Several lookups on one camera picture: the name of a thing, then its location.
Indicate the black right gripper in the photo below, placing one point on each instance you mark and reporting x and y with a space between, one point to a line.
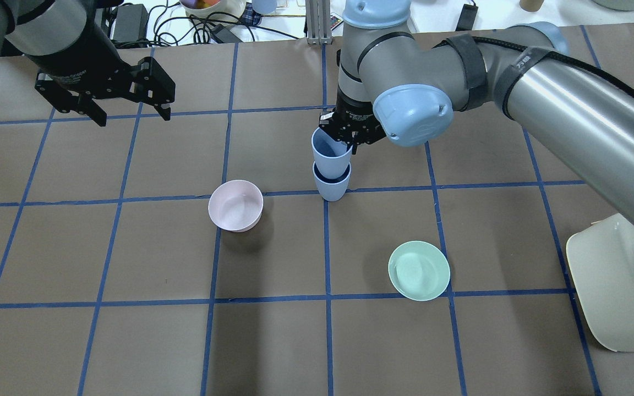
354 109

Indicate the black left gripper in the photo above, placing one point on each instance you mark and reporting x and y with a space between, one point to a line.
92 65

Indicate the blue cup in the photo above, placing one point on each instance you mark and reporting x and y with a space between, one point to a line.
331 157
331 189

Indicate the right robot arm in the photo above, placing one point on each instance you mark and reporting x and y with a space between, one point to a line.
389 87

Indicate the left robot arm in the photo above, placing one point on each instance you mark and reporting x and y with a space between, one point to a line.
42 27

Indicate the small remote control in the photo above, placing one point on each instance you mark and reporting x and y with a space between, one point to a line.
335 21

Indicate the bowl of foam blocks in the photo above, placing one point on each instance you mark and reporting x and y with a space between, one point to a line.
224 12

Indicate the pink bowl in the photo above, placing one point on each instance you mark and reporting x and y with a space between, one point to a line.
236 206

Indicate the green bowl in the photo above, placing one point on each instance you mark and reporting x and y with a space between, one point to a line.
419 270

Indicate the black power adapter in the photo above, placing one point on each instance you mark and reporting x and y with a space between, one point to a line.
467 17

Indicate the cardboard tube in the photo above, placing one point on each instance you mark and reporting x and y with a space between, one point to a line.
531 6

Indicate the white toaster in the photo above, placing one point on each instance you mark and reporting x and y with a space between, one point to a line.
601 261

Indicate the aluminium frame post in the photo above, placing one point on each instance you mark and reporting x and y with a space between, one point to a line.
318 22

